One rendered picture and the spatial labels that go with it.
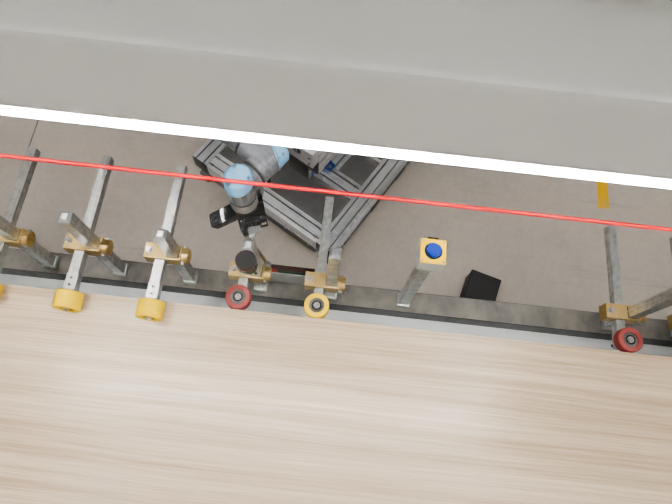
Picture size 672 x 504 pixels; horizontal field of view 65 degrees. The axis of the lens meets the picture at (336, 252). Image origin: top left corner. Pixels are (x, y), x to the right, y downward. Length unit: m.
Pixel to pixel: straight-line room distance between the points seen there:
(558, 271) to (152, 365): 2.04
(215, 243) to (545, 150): 2.56
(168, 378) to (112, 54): 1.52
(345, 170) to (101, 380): 1.51
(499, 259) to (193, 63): 2.69
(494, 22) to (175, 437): 1.56
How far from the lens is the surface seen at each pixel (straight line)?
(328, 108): 0.23
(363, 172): 2.67
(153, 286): 1.71
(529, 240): 2.96
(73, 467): 1.77
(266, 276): 1.76
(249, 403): 1.66
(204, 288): 1.96
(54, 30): 0.24
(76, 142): 3.24
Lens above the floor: 2.54
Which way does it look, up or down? 70 degrees down
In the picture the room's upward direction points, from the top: 7 degrees clockwise
